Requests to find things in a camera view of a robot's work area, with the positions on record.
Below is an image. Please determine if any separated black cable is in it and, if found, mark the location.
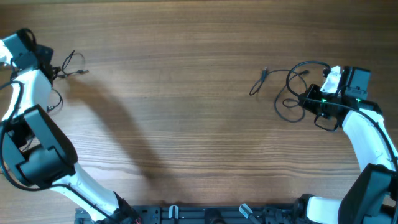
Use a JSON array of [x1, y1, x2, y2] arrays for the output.
[[46, 88, 64, 113], [51, 49, 90, 78]]

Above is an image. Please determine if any black cable bundle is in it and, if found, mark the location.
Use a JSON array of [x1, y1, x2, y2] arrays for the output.
[[248, 67, 310, 124]]

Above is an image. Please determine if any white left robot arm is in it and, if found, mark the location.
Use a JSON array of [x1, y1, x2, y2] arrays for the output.
[[1, 28, 142, 223]]

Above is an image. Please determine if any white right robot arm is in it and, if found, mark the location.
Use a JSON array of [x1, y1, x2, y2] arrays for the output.
[[298, 66, 397, 223]]

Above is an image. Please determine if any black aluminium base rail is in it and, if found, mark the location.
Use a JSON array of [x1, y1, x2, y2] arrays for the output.
[[74, 203, 302, 224]]

